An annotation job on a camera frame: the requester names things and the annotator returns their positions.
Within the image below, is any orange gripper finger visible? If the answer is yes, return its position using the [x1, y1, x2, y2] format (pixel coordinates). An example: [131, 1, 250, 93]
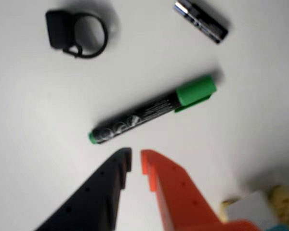
[140, 149, 258, 231]

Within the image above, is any black ring clip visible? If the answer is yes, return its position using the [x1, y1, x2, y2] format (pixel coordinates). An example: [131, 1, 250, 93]
[45, 9, 108, 59]

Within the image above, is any black AA battery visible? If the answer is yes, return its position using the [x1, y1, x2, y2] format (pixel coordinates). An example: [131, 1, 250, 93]
[173, 0, 229, 44]

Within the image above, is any green marker with black barrel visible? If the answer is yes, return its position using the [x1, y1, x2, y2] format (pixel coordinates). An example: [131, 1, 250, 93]
[88, 75, 217, 145]

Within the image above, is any navy gripper finger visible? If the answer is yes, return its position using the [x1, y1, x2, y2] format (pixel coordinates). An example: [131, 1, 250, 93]
[35, 147, 132, 231]

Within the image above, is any yellow perforated base block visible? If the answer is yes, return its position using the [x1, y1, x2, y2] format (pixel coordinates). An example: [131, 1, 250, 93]
[220, 184, 289, 227]

